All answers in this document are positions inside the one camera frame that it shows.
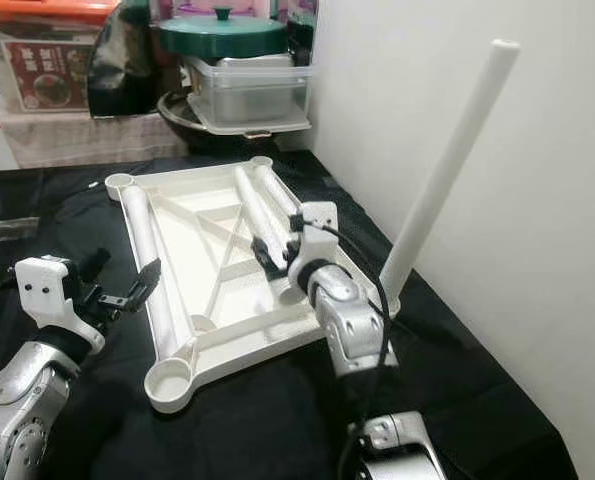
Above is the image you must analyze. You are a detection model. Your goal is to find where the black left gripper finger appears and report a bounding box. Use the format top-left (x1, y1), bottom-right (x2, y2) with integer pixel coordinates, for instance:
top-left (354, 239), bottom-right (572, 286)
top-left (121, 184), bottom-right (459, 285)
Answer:
top-left (75, 248), bottom-right (111, 294)
top-left (107, 258), bottom-right (163, 319)

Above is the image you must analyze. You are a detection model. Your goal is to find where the white plastic table top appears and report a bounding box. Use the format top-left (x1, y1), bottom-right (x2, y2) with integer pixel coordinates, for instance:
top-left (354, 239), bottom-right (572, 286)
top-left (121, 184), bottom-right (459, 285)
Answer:
top-left (105, 155), bottom-right (413, 416)

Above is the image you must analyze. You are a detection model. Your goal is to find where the beige cloth-covered bench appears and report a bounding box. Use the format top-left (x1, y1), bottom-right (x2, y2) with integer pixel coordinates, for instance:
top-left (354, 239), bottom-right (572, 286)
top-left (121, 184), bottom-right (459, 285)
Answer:
top-left (0, 108), bottom-right (188, 169)

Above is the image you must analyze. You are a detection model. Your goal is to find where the clear plastic storage box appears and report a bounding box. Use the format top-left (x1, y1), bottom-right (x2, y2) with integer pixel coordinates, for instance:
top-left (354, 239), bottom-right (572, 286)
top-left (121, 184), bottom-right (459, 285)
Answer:
top-left (182, 52), bottom-right (313, 136)

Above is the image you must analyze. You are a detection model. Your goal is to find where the black metal basin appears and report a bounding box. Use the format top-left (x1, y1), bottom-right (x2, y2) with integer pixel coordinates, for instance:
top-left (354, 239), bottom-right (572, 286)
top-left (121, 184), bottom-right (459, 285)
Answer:
top-left (157, 90), bottom-right (313, 156)

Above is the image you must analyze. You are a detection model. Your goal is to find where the black tablecloth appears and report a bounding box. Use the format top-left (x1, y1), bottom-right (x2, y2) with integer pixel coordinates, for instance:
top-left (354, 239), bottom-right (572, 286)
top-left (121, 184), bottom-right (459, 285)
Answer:
top-left (0, 150), bottom-right (578, 480)

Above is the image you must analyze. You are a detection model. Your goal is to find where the red food-print box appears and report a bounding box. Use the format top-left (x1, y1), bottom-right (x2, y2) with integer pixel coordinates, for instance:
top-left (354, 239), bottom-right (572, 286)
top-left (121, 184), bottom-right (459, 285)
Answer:
top-left (0, 40), bottom-right (88, 113)

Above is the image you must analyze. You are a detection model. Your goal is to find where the green pot lid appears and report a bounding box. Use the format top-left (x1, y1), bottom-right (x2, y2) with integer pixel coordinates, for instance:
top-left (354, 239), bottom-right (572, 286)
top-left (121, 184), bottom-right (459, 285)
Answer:
top-left (157, 5), bottom-right (288, 59)

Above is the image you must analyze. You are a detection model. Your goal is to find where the glossy black bag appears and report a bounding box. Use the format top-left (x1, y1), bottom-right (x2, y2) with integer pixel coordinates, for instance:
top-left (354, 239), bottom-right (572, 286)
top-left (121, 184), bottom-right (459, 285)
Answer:
top-left (87, 0), bottom-right (173, 116)

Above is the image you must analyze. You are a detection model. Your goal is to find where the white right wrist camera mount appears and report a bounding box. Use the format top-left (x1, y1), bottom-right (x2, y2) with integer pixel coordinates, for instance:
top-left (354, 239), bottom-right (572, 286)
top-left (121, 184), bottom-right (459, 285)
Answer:
top-left (287, 200), bottom-right (341, 296)

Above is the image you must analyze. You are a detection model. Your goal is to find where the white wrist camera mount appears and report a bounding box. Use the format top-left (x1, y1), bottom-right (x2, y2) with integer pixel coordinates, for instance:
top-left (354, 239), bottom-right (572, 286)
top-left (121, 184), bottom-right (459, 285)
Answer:
top-left (287, 200), bottom-right (341, 296)
top-left (14, 255), bottom-right (108, 356)

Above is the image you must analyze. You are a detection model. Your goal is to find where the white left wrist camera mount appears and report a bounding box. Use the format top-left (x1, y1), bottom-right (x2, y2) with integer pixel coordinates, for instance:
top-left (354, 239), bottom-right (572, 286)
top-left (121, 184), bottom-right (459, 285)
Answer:
top-left (14, 255), bottom-right (108, 356)

